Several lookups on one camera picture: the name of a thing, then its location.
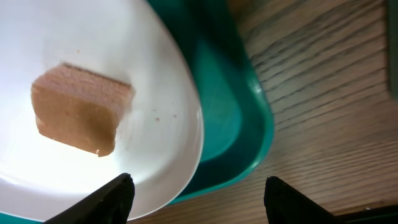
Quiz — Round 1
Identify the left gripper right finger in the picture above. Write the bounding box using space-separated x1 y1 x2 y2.
264 176 342 224

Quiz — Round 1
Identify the teal serving tray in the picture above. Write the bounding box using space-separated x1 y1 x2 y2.
0 0 275 224

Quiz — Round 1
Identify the large white plate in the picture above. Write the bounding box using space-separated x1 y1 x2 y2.
1 0 204 221

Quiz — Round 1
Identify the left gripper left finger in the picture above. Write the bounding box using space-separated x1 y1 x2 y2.
44 173 135 224

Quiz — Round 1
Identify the orange food cube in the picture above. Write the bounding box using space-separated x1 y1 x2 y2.
30 63 134 157

